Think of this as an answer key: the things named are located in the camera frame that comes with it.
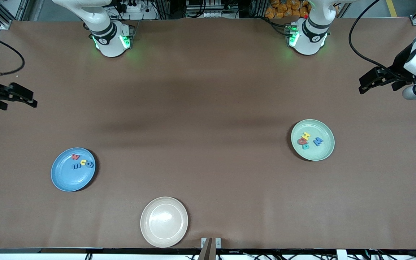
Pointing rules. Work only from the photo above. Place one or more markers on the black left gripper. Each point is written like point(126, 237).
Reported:
point(398, 67)

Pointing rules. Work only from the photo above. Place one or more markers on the red foam small w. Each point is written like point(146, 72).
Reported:
point(75, 157)

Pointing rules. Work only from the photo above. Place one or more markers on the blue foam small m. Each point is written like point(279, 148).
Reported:
point(76, 166)

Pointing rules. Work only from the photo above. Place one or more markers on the blue foam capital W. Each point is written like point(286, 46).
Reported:
point(318, 141)

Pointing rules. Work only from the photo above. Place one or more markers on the yellow foam capital H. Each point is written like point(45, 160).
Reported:
point(306, 135)

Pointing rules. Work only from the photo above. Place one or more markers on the blue foam small a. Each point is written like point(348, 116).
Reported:
point(90, 165)

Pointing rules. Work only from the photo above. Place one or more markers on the red foam capital Q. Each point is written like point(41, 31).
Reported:
point(302, 141)

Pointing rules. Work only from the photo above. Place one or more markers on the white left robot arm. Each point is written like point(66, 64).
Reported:
point(311, 32)

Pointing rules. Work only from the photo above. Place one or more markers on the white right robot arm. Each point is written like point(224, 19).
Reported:
point(107, 32)

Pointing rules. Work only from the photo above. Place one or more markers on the blue plate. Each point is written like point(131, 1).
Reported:
point(69, 178)

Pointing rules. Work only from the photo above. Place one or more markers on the green plate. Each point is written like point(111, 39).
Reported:
point(320, 151)

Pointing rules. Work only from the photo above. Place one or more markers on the orange packaged goods pile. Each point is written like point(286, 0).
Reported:
point(284, 9)

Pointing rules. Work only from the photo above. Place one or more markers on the white power strip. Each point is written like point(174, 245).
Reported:
point(135, 9)

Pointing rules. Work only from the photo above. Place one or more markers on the beige plate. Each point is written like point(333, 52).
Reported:
point(164, 222)

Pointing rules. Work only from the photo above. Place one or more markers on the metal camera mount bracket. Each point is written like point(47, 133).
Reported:
point(211, 247)

